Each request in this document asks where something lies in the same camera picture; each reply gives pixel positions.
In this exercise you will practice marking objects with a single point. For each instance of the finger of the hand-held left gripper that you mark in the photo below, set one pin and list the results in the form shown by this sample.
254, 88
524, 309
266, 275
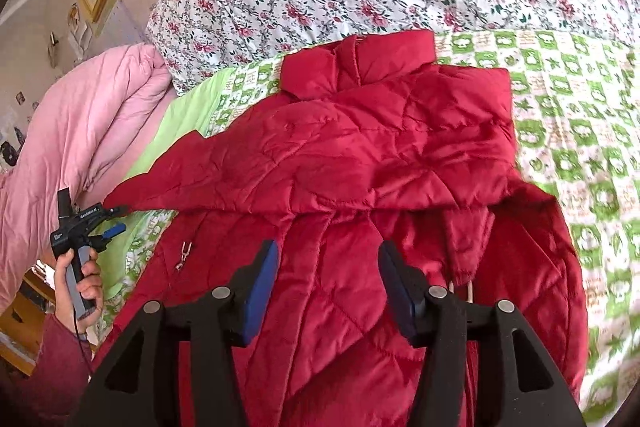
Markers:
114, 233
115, 212

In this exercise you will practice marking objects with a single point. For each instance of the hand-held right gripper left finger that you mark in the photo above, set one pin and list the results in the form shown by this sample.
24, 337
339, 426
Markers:
260, 287

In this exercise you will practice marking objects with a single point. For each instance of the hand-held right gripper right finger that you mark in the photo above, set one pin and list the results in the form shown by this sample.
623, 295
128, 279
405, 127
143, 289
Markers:
395, 287

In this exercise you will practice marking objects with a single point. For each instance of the red quilted jacket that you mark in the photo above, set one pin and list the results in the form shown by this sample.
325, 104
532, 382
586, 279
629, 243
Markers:
350, 147

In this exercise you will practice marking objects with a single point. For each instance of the person's left forearm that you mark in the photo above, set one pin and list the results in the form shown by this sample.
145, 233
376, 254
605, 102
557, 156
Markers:
55, 372

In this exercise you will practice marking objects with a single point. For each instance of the person's left hand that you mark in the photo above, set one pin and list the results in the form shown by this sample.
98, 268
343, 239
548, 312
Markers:
90, 297

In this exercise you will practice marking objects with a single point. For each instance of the pink quilt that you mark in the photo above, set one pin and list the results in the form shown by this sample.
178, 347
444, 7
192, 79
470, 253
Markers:
85, 122

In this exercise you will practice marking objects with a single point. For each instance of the wooden furniture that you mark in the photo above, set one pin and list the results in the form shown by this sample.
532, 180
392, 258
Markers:
22, 322

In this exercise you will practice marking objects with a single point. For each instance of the green patterned bed sheet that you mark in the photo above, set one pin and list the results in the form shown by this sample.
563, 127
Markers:
575, 132

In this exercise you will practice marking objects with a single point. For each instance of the wall sticker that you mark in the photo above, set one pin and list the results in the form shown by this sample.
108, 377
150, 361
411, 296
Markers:
80, 27
53, 49

